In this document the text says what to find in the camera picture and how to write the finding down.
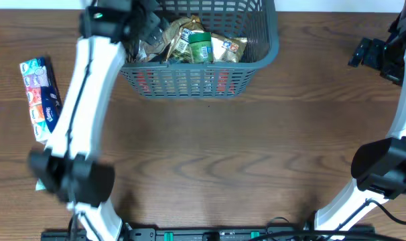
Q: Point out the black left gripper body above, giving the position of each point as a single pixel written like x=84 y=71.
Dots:
x=149 y=28

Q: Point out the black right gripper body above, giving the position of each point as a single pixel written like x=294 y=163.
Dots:
x=387 y=59

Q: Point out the beige Pantree snack pouch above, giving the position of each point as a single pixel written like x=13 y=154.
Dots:
x=155 y=44

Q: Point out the orange spaghetti packet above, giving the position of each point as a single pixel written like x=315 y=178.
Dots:
x=183 y=83

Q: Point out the green lid spice jar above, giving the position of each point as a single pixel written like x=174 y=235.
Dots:
x=201 y=47

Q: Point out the gold foil food bag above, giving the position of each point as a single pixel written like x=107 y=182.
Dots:
x=225 y=49

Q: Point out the grey plastic slotted basket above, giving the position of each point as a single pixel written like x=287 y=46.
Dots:
x=256 y=20

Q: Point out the Kleenex tissue multipack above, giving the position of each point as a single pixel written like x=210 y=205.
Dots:
x=43 y=97

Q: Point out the small teal tissue packet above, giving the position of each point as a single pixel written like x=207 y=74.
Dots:
x=40 y=186

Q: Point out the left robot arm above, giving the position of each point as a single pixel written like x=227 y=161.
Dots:
x=68 y=166

